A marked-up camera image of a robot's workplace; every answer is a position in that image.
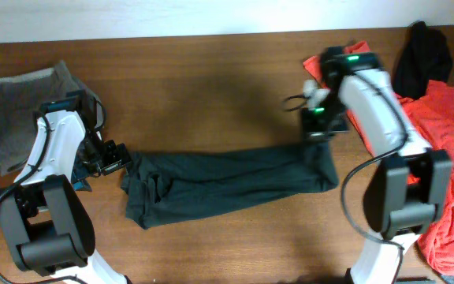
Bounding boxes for black garment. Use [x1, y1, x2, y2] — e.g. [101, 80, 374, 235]
[392, 21, 453, 99]

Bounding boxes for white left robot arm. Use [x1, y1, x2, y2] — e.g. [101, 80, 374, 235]
[0, 98, 132, 283]

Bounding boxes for red t-shirt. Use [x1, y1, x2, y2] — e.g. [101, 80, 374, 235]
[304, 43, 454, 275]

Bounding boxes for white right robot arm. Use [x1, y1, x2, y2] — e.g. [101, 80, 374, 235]
[301, 47, 452, 284]

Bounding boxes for folded grey shorts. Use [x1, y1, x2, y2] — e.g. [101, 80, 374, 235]
[0, 61, 94, 176]

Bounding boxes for dark green Nike t-shirt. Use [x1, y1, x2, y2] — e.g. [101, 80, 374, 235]
[121, 143, 339, 229]

